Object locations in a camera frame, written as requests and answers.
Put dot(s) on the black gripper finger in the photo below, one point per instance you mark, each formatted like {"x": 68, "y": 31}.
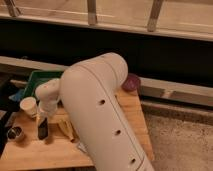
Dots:
{"x": 43, "y": 130}

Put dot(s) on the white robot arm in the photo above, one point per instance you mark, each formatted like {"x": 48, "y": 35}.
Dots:
{"x": 87, "y": 91}

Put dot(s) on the purple round object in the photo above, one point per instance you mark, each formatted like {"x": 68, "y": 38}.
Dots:
{"x": 132, "y": 83}

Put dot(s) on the black object at left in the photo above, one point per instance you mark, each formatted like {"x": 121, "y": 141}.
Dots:
{"x": 7, "y": 106}

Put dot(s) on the small metal cup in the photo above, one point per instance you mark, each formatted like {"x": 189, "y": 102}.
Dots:
{"x": 15, "y": 134}

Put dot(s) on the blue cloth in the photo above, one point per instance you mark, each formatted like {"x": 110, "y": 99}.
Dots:
{"x": 17, "y": 96}

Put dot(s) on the green plastic tray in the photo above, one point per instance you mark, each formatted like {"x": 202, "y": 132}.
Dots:
{"x": 38, "y": 77}

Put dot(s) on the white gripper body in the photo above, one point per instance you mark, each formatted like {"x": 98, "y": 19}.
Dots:
{"x": 48, "y": 96}

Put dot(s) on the yellow banana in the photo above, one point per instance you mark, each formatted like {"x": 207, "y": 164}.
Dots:
{"x": 67, "y": 129}

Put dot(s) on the white paper cup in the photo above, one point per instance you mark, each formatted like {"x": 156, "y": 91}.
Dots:
{"x": 29, "y": 106}

